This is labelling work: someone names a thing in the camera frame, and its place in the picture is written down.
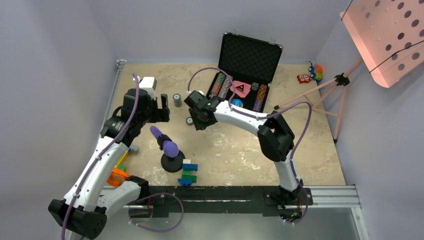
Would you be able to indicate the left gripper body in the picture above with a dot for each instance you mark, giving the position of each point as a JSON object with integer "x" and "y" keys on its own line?
{"x": 152, "y": 114}

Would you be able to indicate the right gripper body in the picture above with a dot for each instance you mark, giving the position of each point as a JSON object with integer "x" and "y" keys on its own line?
{"x": 195, "y": 110}

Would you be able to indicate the blue dealer button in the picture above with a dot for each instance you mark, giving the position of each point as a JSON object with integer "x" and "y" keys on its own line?
{"x": 237, "y": 102}

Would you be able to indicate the triangular all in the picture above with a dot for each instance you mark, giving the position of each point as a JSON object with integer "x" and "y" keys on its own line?
{"x": 240, "y": 89}

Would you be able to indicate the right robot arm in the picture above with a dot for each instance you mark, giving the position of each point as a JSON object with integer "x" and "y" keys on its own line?
{"x": 276, "y": 139}

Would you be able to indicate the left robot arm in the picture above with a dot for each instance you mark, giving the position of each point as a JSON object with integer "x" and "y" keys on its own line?
{"x": 84, "y": 211}

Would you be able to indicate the red toy card pack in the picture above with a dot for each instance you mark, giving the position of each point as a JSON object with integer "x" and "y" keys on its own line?
{"x": 304, "y": 78}

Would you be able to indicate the tall grey chip stack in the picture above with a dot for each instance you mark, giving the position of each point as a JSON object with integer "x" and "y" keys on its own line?
{"x": 177, "y": 100}

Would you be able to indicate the fifty value poker chip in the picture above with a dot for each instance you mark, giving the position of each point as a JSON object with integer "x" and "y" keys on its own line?
{"x": 189, "y": 121}

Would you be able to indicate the green and red chip row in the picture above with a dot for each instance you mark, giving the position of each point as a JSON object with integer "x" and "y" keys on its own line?
{"x": 217, "y": 85}

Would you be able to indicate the grey toy brick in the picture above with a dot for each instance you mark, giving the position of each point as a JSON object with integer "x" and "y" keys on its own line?
{"x": 133, "y": 149}

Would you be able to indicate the purple handheld massager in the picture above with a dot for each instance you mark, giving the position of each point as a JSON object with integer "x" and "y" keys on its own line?
{"x": 169, "y": 148}

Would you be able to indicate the pink playing card deck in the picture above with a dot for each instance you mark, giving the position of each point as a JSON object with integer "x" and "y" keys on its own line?
{"x": 247, "y": 88}

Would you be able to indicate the dark green chip stack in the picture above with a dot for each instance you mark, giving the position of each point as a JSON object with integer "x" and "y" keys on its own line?
{"x": 254, "y": 86}

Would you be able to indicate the black aluminium poker case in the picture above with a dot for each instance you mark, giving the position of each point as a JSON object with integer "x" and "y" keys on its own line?
{"x": 248, "y": 60}

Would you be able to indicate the blue green toy brick stack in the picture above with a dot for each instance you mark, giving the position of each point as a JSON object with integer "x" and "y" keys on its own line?
{"x": 187, "y": 178}

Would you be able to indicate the orange and black chip row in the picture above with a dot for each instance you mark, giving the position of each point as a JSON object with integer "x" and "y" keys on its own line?
{"x": 261, "y": 93}

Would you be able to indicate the orange toy piece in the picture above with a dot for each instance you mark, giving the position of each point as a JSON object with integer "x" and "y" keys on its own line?
{"x": 117, "y": 177}

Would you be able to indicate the black base bar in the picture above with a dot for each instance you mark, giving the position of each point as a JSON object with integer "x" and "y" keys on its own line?
{"x": 269, "y": 201}

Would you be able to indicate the colourful toy car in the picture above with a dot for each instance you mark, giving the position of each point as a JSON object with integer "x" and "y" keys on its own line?
{"x": 316, "y": 72}

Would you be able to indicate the pink music stand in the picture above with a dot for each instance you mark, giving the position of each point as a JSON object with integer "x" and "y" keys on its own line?
{"x": 389, "y": 36}

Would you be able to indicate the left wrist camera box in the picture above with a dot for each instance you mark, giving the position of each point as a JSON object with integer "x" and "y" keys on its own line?
{"x": 149, "y": 84}

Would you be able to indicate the aluminium table frame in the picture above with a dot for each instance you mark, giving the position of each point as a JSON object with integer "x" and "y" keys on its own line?
{"x": 83, "y": 210}

